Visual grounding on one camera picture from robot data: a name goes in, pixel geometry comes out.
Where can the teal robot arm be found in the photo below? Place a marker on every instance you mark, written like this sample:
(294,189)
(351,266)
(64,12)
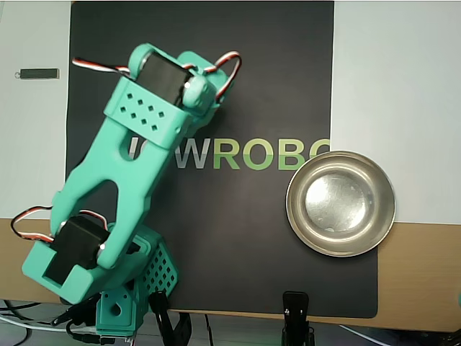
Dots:
(93,169)

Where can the teal robot base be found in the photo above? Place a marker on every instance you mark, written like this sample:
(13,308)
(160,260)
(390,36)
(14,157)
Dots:
(126,324)

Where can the metal bowl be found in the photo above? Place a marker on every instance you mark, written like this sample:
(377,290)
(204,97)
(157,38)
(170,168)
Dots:
(340,202)

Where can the black WOWROBO mat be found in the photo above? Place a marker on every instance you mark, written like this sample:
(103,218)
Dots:
(252,72)

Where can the black USB stick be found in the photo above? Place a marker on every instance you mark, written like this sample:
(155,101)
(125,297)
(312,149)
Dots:
(39,73)

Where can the white paper sheet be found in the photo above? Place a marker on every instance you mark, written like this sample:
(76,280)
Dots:
(396,72)

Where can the black table clamp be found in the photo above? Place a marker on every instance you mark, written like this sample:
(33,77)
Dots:
(162,313)
(72,311)

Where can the black C clamp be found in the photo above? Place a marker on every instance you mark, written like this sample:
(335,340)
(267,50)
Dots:
(452,339)

